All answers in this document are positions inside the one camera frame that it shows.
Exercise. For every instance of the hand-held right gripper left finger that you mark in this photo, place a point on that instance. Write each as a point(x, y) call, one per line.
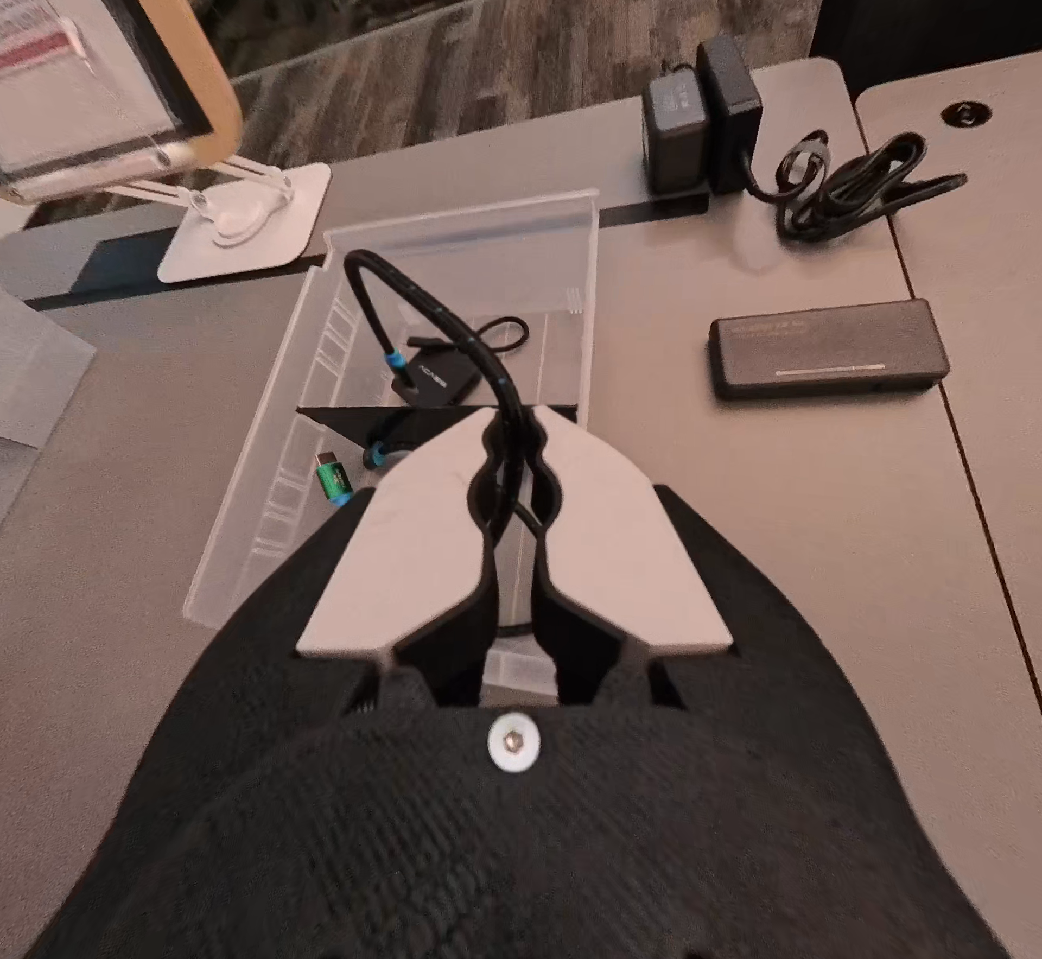
point(407, 560)

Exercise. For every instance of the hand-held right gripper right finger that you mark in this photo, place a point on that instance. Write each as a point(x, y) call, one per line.
point(635, 560)

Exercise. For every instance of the grey hdmi hub adapter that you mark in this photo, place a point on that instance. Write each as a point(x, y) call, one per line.
point(444, 381)

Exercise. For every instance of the black rectangular device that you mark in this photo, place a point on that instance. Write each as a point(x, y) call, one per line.
point(822, 340)

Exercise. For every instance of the black power adapter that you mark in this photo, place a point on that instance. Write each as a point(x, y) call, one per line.
point(729, 104)
point(676, 137)

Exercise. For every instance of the black desk grommet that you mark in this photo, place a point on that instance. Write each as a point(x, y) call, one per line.
point(966, 114)

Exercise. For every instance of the wooden framed instruction board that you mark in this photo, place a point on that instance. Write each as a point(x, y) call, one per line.
point(81, 80)

